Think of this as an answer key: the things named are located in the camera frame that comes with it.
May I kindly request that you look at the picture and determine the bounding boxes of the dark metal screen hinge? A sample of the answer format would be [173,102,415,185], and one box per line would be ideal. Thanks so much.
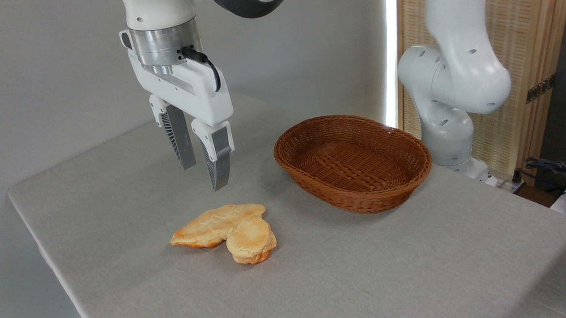
[524,74,558,105]

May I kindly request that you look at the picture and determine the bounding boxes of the long leaf-shaped bread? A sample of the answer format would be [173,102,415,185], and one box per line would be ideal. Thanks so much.
[168,202,268,251]

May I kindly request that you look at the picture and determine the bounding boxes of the round bread roll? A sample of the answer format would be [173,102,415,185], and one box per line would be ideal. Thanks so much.
[225,215,279,266]

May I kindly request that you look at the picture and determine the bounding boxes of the black cable bundle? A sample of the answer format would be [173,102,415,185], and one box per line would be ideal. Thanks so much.
[513,155,566,193]

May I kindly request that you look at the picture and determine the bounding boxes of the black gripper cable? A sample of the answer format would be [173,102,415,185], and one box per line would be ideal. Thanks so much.
[179,45,223,94]

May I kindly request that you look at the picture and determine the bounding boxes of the grey tablecloth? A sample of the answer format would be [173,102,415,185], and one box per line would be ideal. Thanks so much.
[3,73,566,318]

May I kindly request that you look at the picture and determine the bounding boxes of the brown wicker basket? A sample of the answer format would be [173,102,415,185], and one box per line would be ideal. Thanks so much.
[272,110,435,219]

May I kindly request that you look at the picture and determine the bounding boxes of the wooden slatted folding screen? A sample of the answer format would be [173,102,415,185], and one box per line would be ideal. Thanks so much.
[393,0,566,193]

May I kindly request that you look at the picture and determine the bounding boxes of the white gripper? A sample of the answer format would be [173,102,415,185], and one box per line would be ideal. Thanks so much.
[120,24,238,196]

